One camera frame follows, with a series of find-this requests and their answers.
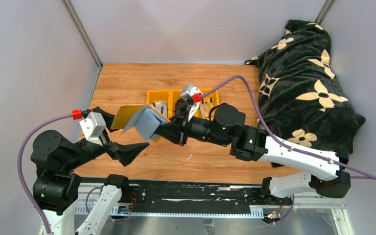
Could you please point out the black floral blanket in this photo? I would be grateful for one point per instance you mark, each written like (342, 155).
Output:
(299, 97)

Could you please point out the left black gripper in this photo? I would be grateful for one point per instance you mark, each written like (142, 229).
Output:
(125, 152)

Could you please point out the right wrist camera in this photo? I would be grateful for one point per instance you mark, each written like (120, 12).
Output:
(192, 95)

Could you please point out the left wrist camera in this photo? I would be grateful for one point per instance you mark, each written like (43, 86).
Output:
(92, 127)

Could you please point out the yellow leather card holder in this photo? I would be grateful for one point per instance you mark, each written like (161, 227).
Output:
(145, 118)

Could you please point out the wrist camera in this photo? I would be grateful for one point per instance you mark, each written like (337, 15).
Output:
(192, 95)
(92, 127)

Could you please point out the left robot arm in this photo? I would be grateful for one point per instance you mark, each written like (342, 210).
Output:
(55, 191)

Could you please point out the right yellow bin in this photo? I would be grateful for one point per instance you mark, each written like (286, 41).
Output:
(216, 100)

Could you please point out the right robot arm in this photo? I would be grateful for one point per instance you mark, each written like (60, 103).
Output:
(320, 171)

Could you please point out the white cards stack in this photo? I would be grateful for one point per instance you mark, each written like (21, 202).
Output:
(162, 107)

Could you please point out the gold cards stack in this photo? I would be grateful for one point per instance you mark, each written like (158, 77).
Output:
(205, 107)

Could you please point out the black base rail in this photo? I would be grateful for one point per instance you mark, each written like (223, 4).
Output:
(197, 198)

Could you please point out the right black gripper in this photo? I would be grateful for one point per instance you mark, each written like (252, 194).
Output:
(173, 131)

